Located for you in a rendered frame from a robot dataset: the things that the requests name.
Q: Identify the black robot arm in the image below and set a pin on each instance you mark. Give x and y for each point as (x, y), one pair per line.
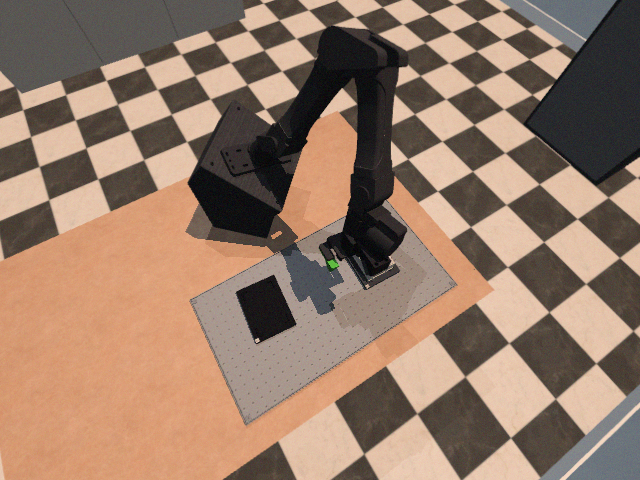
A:
(345, 53)

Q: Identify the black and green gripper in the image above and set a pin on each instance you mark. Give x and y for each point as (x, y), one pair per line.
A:
(334, 242)

